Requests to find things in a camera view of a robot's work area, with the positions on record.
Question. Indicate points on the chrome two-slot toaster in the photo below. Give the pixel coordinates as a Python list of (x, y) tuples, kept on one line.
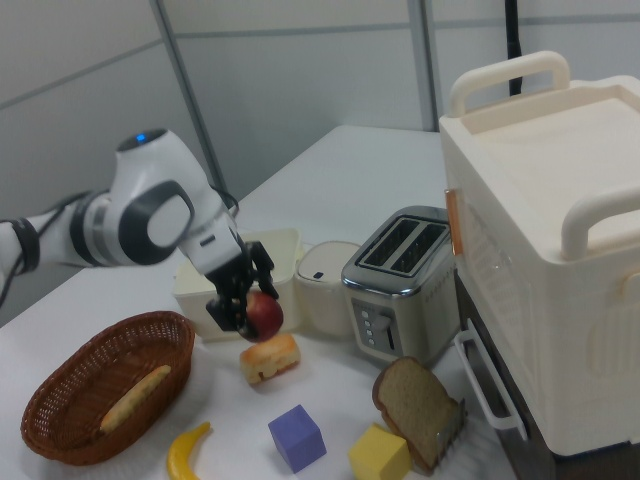
[(395, 280)]

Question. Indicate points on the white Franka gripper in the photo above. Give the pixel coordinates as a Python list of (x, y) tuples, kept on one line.
[(217, 250)]

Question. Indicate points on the yellow banana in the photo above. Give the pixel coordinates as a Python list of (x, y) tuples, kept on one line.
[(180, 452)]

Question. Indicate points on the white oven appliance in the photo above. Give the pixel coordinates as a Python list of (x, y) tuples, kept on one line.
[(550, 250)]

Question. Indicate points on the small white lidded container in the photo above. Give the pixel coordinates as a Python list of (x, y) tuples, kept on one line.
[(325, 290)]

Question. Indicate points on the long baguette bread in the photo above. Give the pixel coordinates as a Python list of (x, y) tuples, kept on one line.
[(135, 397)]

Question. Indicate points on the brown bread slice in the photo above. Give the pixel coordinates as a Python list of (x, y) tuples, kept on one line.
[(415, 405)]

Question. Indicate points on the yellow foam cube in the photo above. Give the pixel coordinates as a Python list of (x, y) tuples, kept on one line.
[(377, 452)]

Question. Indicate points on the black vertical pole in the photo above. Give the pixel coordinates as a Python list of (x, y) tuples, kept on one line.
[(514, 45)]

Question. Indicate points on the brown wicker basket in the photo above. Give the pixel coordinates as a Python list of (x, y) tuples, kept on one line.
[(70, 400)]

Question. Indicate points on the large white open container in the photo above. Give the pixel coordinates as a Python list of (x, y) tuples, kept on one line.
[(200, 300)]

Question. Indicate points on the red apple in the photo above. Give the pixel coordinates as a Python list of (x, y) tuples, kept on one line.
[(266, 315)]

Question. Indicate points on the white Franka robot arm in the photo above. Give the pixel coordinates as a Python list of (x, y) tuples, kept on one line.
[(145, 210)]

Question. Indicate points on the small golden bread loaf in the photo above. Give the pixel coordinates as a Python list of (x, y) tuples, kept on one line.
[(272, 357)]

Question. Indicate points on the purple foam cube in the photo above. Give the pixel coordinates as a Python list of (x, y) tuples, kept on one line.
[(297, 437)]

